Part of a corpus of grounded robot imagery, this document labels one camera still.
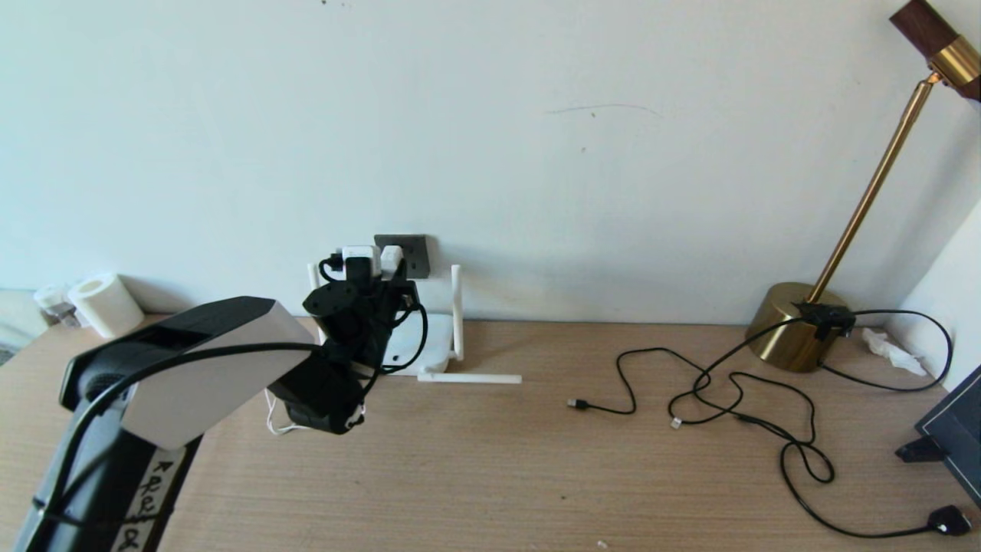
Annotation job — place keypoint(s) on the dark teal patterned board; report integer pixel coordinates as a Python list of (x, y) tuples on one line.
[(958, 437)]

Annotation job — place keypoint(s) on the grey wall socket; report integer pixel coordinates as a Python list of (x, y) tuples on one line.
[(420, 257)]

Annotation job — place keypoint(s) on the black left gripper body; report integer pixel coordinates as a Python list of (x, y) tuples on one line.
[(387, 314)]

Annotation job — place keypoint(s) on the white router with four antennas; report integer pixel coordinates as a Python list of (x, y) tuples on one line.
[(441, 341)]

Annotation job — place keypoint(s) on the small clear jar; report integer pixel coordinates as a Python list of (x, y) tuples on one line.
[(52, 300)]

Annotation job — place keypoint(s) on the white power adapter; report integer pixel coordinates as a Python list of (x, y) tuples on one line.
[(392, 257)]

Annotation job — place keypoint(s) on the white toilet paper roll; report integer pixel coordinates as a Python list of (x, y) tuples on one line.
[(107, 307)]

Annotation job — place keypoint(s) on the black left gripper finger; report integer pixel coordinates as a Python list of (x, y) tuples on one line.
[(405, 280)]

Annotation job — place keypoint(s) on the crumpled white tissue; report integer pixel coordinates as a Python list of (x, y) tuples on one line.
[(890, 353)]

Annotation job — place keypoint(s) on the black clip stand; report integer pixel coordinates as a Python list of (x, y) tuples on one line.
[(918, 449)]

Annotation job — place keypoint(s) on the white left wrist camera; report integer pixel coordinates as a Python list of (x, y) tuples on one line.
[(360, 253)]

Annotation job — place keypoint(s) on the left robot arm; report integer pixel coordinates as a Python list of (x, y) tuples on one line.
[(207, 368)]

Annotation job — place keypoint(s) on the brass desk lamp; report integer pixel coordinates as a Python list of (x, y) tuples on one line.
[(785, 326)]

